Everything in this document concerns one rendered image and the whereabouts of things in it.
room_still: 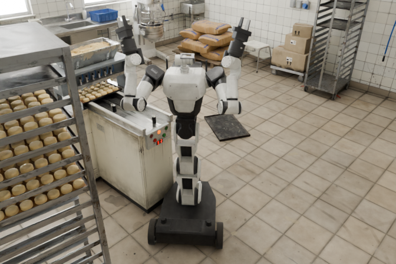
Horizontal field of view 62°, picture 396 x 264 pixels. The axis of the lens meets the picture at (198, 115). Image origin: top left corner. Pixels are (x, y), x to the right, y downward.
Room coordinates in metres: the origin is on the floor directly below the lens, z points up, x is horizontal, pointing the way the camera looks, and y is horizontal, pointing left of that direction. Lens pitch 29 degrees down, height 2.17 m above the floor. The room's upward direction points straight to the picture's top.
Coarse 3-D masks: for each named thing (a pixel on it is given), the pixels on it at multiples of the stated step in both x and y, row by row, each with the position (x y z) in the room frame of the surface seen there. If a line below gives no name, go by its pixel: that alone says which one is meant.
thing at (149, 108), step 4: (52, 64) 3.52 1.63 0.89; (116, 92) 2.76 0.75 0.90; (120, 92) 2.76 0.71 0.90; (116, 96) 2.77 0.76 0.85; (120, 96) 2.73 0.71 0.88; (148, 104) 2.51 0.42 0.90; (148, 108) 2.48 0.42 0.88; (152, 108) 2.44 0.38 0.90; (156, 108) 2.43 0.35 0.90; (148, 112) 2.48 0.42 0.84; (152, 112) 2.45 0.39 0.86; (156, 112) 2.41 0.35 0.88; (160, 112) 2.38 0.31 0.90; (164, 112) 2.37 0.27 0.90; (160, 116) 2.38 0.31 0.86; (164, 116) 2.35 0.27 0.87; (168, 116) 2.32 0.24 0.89; (172, 116) 2.32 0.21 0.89; (168, 120) 2.32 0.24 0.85; (172, 120) 2.32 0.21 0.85
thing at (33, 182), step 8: (64, 168) 1.22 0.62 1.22; (72, 168) 1.20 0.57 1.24; (40, 176) 1.16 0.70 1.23; (48, 176) 1.14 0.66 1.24; (56, 176) 1.14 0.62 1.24; (64, 176) 1.16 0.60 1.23; (16, 184) 1.09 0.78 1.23; (24, 184) 1.11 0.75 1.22; (32, 184) 1.09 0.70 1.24; (40, 184) 1.11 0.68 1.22; (0, 192) 1.04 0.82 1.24; (8, 192) 1.04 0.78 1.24; (16, 192) 1.04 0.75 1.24; (24, 192) 1.06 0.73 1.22; (0, 200) 1.00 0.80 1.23
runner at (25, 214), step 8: (72, 192) 1.14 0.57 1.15; (80, 192) 1.16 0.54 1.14; (56, 200) 1.09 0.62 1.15; (64, 200) 1.11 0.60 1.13; (32, 208) 1.03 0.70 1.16; (40, 208) 1.05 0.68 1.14; (16, 216) 1.00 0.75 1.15; (24, 216) 1.01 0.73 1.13; (0, 224) 0.96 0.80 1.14; (8, 224) 0.97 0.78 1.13
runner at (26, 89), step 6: (60, 78) 1.17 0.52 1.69; (30, 84) 1.10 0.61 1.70; (36, 84) 1.11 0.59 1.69; (42, 84) 1.13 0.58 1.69; (48, 84) 1.14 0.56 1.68; (54, 84) 1.15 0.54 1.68; (60, 84) 1.16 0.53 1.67; (6, 90) 1.06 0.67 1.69; (12, 90) 1.07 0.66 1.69; (18, 90) 1.08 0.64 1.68; (24, 90) 1.09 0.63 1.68; (30, 90) 1.10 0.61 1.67; (36, 90) 1.11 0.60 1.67; (0, 96) 1.04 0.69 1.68; (6, 96) 1.05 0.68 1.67; (12, 96) 1.06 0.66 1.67
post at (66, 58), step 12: (72, 72) 1.17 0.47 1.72; (72, 84) 1.16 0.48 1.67; (72, 96) 1.16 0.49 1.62; (72, 108) 1.17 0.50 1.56; (84, 132) 1.17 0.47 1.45; (84, 144) 1.16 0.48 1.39; (84, 156) 1.16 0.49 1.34; (96, 192) 1.17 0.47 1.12; (96, 204) 1.16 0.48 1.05; (96, 216) 1.16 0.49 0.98; (108, 252) 1.17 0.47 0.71
